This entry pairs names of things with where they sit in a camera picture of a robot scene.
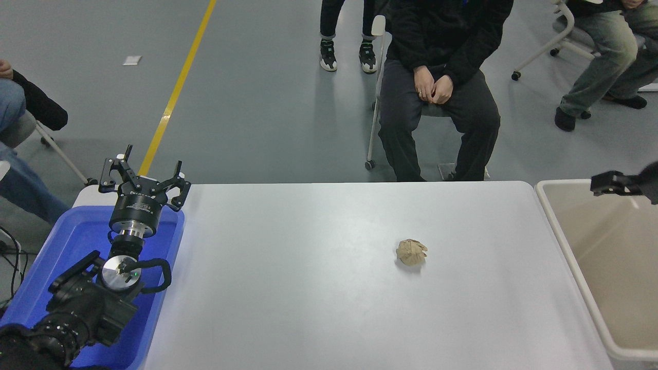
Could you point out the white paper scrap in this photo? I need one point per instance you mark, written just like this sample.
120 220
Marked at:
132 60

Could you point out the person's right hand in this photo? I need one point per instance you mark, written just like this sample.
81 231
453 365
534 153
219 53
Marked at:
424 82

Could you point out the person's left hand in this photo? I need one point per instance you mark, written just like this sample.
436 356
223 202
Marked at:
444 90

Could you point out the person's hand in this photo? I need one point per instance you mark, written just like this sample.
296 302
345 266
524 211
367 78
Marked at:
5 69

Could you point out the large pale bin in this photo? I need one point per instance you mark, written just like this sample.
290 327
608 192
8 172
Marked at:
611 267

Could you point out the white frame chair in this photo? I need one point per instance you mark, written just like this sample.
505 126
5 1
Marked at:
378 24
578 38

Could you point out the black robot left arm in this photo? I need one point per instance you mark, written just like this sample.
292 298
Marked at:
87 308

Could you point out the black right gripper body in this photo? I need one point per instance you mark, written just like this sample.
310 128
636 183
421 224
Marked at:
652 185

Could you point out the crumpled tan paper ball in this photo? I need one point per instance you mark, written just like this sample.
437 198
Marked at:
411 253

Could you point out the blue plastic tray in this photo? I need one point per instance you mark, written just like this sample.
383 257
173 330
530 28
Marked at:
67 241

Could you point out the grey seat chair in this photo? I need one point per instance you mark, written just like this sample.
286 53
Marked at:
20 131

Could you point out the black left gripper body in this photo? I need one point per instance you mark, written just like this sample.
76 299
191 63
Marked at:
134 208

